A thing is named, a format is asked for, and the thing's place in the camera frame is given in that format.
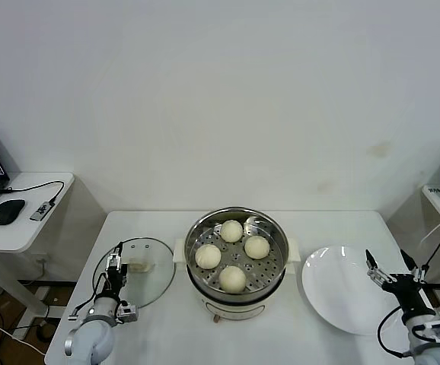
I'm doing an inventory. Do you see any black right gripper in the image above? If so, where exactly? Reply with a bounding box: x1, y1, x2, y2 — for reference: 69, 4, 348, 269
365, 249, 436, 319

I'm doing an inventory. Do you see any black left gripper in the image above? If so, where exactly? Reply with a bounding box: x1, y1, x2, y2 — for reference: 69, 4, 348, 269
104, 242, 129, 296

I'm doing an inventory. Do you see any white steamed baozi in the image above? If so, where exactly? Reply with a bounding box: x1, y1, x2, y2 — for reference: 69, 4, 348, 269
220, 219, 244, 243
218, 265, 247, 294
195, 244, 222, 269
244, 235, 271, 260

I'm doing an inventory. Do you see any stainless steel steamer basket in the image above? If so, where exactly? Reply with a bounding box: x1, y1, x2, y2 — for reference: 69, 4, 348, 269
173, 206, 301, 303

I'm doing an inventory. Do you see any round glass pot lid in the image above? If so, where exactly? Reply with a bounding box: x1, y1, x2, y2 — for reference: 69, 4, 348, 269
92, 237, 177, 309

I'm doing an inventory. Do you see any white round plate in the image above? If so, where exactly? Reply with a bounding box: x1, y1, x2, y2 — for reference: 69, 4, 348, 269
301, 246, 407, 336

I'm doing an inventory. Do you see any black floor stand bar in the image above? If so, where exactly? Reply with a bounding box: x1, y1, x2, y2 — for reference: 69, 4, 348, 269
17, 278, 77, 287

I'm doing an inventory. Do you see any silver USB hub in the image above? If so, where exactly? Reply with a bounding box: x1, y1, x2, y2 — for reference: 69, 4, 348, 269
30, 201, 53, 222

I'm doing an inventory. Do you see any black computer mouse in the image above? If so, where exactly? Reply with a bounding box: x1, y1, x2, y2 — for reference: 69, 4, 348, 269
0, 198, 27, 225

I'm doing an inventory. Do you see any cream electric cooker base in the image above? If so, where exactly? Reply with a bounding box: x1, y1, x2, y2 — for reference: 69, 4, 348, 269
187, 262, 289, 324

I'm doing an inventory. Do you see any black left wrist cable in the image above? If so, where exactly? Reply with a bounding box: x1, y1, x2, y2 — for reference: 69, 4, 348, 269
69, 271, 109, 320

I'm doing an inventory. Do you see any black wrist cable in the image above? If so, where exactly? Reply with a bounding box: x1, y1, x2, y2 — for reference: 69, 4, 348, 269
375, 306, 413, 358
69, 271, 109, 320

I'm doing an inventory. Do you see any thin black cable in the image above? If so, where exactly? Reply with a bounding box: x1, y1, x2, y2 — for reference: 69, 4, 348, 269
419, 222, 440, 284

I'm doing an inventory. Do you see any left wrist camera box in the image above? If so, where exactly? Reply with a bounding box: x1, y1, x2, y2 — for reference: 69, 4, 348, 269
115, 303, 139, 324

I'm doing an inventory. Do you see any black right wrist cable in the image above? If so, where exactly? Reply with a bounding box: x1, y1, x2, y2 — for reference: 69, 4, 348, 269
375, 306, 413, 358

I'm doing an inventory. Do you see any black USB hub cable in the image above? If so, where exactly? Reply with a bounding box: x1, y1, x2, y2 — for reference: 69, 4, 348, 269
1, 180, 66, 208

